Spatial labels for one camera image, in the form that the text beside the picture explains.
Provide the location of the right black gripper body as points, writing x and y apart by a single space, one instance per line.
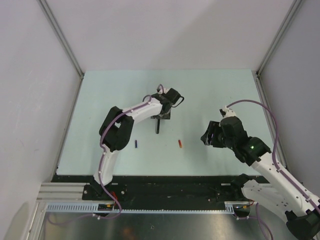
228 142

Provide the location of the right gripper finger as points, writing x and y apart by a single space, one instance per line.
214 132
206 138

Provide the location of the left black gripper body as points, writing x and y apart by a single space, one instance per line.
164 114

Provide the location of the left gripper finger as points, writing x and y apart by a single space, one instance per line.
156 117
165 115

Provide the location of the black remote control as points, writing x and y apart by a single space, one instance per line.
158 126

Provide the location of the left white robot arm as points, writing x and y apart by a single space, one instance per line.
116 129

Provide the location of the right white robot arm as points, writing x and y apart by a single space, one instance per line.
286 197

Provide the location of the red orange battery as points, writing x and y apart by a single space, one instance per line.
180 143

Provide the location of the purple blue battery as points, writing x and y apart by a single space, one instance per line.
136 144

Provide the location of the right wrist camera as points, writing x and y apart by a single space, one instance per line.
226 112

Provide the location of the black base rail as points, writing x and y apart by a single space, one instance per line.
169 192

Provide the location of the right aluminium frame post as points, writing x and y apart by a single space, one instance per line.
280 34

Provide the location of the aluminium frame post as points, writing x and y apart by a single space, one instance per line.
280 34
52 20

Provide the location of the left aluminium frame post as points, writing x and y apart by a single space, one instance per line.
52 20

